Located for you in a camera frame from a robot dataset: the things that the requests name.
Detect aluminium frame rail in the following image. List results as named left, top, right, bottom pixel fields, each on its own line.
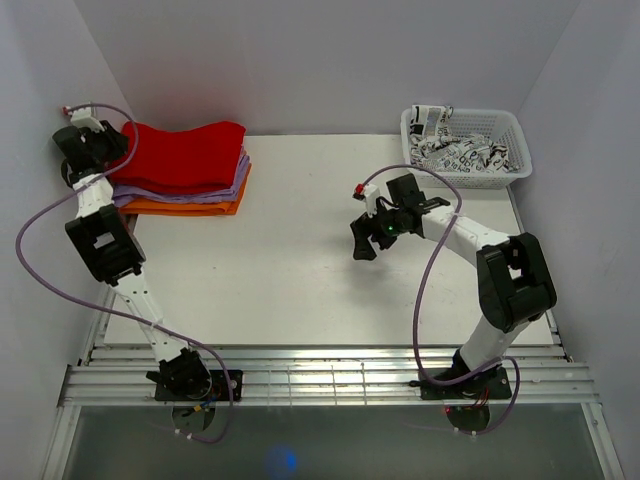
left=59, top=345, right=599, bottom=407

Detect red trousers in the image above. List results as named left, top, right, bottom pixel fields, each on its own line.
left=110, top=121, right=246, bottom=194

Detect folded orange trousers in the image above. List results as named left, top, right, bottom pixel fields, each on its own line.
left=119, top=166, right=251, bottom=217

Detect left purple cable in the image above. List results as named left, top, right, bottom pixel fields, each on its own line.
left=16, top=101, right=234, bottom=444

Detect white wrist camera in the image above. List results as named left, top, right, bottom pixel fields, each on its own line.
left=353, top=183, right=380, bottom=218
left=66, top=104, right=104, bottom=133

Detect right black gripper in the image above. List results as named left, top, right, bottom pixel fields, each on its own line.
left=350, top=199, right=405, bottom=261

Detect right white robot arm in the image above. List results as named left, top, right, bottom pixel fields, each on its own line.
left=350, top=174, right=557, bottom=397

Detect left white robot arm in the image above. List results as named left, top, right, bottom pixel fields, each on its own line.
left=52, top=118, right=212, bottom=400

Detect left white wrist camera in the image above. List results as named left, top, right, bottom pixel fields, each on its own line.
left=66, top=104, right=104, bottom=133

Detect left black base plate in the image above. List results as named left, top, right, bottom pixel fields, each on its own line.
left=153, top=369, right=244, bottom=402

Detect black white printed trousers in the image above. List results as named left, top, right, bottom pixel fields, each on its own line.
left=408, top=105, right=516, bottom=174

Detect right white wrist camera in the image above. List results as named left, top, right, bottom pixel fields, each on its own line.
left=353, top=183, right=380, bottom=218

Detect folded purple trousers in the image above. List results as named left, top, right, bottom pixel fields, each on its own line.
left=112, top=147, right=251, bottom=207

